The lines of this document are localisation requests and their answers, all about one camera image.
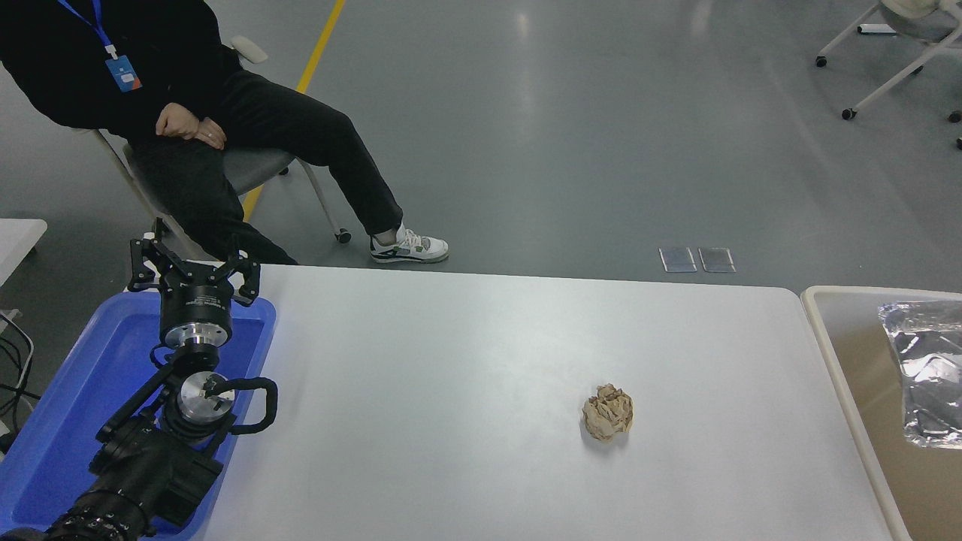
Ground blue plastic tray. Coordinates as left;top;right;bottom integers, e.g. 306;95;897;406
0;291;277;541

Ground silver foil tray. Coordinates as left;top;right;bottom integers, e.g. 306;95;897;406
878;301;962;449

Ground crumpled tan paper ball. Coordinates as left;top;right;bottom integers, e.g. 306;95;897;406
582;383;634;443

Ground small white side table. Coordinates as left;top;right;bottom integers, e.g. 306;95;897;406
0;218;47;286

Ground grey chair with white frame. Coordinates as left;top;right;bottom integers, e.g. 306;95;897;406
75;34;352;264

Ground seated person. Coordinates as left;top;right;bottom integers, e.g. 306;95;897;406
0;0;450;265

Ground seated person's right hand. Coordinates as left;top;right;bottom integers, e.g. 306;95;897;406
155;102;203;141

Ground large pale bin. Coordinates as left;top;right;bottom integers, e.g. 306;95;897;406
799;284;962;541

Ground black cable bundle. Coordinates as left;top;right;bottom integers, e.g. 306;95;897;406
0;312;35;455

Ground white wheeled chair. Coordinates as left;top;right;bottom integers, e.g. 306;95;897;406
815;0;962;150

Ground blue lanyard badge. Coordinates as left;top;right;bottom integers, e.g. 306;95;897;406
59;0;144;93

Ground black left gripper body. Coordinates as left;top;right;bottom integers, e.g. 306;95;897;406
159;269;234;333

